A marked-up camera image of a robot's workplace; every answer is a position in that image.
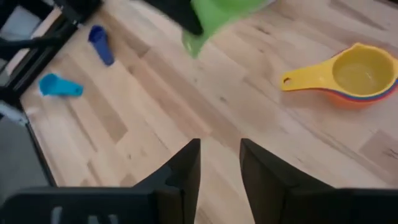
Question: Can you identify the dark blue measuring cup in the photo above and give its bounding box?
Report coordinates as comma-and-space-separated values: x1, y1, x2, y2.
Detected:
88, 24, 115, 67

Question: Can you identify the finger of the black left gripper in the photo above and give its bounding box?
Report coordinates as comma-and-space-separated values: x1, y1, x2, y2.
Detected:
142, 0, 205, 35

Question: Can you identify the red plastic measuring cup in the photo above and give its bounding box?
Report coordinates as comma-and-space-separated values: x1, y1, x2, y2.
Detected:
329, 81, 398, 103

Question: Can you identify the light blue measuring cup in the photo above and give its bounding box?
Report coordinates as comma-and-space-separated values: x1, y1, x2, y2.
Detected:
38, 73, 84, 97

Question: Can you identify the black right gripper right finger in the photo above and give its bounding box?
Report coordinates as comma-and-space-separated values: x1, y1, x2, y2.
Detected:
239, 139, 398, 224

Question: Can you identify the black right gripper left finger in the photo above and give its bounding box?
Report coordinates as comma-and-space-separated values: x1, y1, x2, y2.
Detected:
0, 139, 201, 224

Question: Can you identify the green plastic measuring cup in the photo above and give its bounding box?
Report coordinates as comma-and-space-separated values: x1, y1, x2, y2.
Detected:
182, 0, 274, 58

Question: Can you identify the yellow plastic measuring cup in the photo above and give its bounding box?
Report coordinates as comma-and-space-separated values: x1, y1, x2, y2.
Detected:
280, 42, 398, 100

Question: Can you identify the black curved table bracket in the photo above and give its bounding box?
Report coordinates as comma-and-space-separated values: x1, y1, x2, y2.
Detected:
0, 35, 63, 62

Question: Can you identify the black table frame rail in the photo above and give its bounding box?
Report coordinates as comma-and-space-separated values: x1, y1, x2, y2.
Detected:
0, 14, 78, 187

